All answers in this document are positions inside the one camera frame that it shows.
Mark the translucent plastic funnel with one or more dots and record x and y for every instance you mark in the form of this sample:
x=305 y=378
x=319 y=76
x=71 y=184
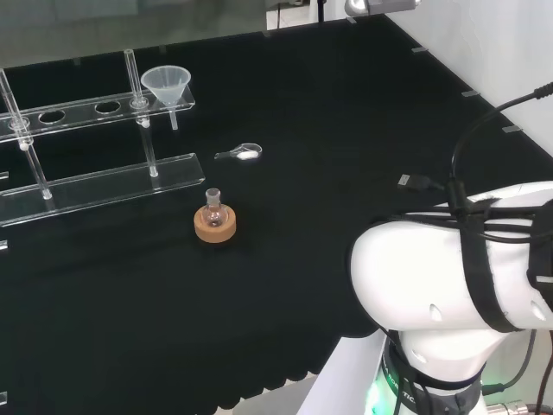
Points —
x=166 y=85

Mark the glass weighing funnel with powder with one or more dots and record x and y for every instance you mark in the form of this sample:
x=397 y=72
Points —
x=246 y=153

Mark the clear acrylic funnel stand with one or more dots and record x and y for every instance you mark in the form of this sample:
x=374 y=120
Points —
x=108 y=186

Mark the black bench cloth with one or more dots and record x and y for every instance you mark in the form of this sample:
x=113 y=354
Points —
x=302 y=225

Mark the small round-bottom glass flask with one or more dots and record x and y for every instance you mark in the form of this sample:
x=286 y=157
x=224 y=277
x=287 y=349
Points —
x=212 y=214

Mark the black tripod pole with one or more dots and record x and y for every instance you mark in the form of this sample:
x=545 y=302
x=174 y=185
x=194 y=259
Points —
x=321 y=9

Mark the grey metal mount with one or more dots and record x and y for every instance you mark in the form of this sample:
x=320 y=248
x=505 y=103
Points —
x=380 y=5

